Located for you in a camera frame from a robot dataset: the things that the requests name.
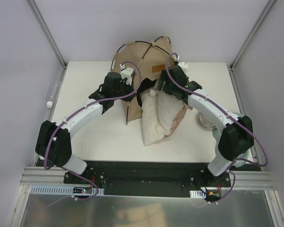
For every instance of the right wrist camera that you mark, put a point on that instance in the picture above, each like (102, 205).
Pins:
(182, 64)

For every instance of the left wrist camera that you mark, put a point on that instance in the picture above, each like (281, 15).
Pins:
(127, 74)

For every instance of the right aluminium frame post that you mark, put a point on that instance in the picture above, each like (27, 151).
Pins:
(257, 25)

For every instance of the circuit board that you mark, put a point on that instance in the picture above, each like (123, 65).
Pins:
(202, 194)
(87, 191)

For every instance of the white pompom toy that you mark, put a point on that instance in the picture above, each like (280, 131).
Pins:
(152, 92)

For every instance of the beige pet tent fabric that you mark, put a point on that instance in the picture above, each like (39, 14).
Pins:
(151, 58)

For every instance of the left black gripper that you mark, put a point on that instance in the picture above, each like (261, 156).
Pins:
(131, 92)

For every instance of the green double pet bowl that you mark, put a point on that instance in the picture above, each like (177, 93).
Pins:
(233, 143)

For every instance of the white fluffy cushion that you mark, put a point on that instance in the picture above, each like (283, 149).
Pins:
(161, 115)

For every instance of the aluminium frame post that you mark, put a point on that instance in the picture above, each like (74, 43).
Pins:
(46, 31)
(257, 25)

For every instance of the left aluminium frame post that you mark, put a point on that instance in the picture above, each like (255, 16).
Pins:
(46, 31)

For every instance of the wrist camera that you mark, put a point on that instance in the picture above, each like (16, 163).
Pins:
(127, 74)
(182, 64)

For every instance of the steel pet bowl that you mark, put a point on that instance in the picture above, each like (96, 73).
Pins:
(205, 122)

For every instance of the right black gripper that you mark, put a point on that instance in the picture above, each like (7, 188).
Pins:
(163, 85)

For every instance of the clear plastic bottle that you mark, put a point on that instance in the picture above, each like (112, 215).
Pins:
(51, 94)

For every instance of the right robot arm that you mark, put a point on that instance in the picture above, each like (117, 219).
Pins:
(174, 82)

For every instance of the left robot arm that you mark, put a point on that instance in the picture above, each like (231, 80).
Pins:
(54, 138)

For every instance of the right circuit board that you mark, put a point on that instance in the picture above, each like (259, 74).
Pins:
(202, 194)

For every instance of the left circuit board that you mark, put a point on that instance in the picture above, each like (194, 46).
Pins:
(87, 191)

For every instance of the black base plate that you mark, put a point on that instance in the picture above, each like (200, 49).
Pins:
(149, 179)

